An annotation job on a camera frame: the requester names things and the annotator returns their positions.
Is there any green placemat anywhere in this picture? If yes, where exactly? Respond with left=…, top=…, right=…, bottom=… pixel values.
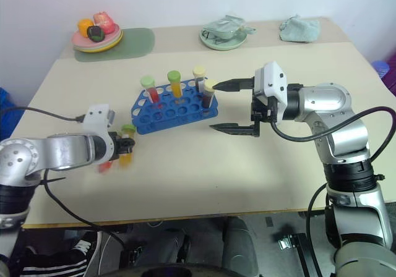
left=74, top=27, right=156, bottom=64

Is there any blue object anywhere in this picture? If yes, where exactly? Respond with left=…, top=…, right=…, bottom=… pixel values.
left=0, top=86, right=26, bottom=133

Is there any orange toy pepper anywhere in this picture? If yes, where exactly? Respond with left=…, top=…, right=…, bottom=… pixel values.
left=77, top=18, right=95, bottom=38

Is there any pink plate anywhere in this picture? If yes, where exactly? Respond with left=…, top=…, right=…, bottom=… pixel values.
left=72, top=22, right=120, bottom=48

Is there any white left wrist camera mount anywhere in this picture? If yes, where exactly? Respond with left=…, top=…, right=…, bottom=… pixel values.
left=82, top=104, right=117, bottom=161

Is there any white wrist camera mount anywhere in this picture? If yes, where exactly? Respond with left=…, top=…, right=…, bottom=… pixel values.
left=254, top=61, right=290, bottom=126
left=82, top=104, right=117, bottom=161

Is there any red test tube green cap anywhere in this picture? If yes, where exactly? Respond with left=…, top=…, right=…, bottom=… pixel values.
left=139, top=75, right=160, bottom=104

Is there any yellow plate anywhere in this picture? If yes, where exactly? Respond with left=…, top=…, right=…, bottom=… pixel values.
left=75, top=29, right=124, bottom=54

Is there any orange test tube green cap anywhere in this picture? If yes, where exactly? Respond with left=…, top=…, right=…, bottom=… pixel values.
left=166, top=69, right=184, bottom=99

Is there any dark green toy food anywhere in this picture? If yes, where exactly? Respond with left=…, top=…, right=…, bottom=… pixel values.
left=86, top=25, right=105, bottom=43

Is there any blue test tube rack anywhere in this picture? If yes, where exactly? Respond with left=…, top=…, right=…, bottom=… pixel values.
left=130, top=78, right=220, bottom=135

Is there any dark test tube cream cap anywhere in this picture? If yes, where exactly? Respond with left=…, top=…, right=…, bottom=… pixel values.
left=192, top=65, right=208, bottom=93

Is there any black white striped shoe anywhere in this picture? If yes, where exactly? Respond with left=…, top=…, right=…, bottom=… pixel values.
left=17, top=229, right=103, bottom=277

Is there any dark red tube cream cap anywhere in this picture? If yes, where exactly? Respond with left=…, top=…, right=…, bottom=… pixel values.
left=202, top=79, right=218, bottom=109

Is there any pink red toy fruit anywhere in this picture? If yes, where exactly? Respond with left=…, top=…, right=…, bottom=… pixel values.
left=93, top=11, right=116, bottom=35

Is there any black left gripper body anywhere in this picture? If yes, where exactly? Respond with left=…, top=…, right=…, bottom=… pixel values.
left=110, top=130, right=132, bottom=163

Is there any pale green plate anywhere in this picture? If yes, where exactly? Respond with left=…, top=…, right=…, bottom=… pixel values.
left=198, top=26, right=249, bottom=51

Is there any teal cloth pouch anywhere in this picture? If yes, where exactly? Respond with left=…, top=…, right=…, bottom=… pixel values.
left=278, top=14, right=321, bottom=43

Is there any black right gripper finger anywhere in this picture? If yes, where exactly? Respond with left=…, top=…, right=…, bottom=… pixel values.
left=213, top=77, right=256, bottom=93
left=209, top=122, right=259, bottom=139

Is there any yellow test tube green cap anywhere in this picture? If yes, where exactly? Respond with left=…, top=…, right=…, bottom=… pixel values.
left=118, top=124, right=137, bottom=168

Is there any purple ribbed object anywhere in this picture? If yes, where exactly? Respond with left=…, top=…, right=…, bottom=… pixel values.
left=370, top=51, right=396, bottom=98

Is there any black metal bracket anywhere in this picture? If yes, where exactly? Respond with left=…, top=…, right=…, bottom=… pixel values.
left=277, top=232, right=324, bottom=277

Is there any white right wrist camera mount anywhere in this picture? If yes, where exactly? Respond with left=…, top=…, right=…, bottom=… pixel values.
left=254, top=61, right=290, bottom=126

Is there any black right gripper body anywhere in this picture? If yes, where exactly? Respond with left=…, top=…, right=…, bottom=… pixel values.
left=249, top=85, right=278, bottom=139

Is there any grey rounded shape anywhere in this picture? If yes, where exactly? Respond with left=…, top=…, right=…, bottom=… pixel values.
left=222, top=216, right=260, bottom=277

